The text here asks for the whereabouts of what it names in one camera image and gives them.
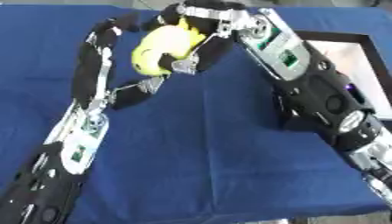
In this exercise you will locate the yellow toy fruit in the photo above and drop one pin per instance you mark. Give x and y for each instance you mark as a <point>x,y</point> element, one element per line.
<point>161,48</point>

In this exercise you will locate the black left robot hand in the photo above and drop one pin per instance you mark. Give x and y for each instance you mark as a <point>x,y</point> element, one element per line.
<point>86,73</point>

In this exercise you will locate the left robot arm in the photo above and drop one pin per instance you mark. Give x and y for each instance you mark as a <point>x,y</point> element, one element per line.
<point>56,163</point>

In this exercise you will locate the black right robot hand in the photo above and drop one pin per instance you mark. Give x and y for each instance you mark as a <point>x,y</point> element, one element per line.
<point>212,17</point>

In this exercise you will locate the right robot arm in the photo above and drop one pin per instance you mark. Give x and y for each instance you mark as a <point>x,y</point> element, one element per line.
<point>316,96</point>

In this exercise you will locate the black box with white inside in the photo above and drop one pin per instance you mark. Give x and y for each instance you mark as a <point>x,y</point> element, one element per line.
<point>357,70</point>

